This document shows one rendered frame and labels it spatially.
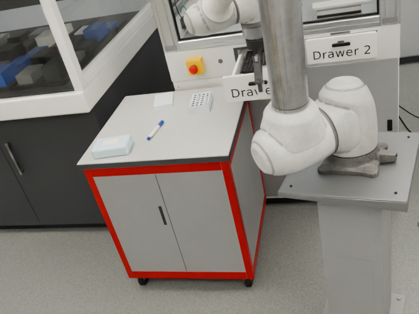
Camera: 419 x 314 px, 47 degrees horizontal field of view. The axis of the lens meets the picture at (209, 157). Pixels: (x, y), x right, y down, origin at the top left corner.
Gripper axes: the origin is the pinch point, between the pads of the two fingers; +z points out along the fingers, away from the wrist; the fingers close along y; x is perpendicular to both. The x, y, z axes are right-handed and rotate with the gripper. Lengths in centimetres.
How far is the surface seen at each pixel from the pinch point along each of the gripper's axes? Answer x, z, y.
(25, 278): 139, 91, -13
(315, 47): -17.9, 1.5, 37.6
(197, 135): 27.9, 15.0, -5.6
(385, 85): -46, 24, 39
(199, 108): 30.8, 12.7, 12.5
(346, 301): -25, 69, -41
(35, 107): 109, 5, 14
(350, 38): -32.2, -0.5, 37.6
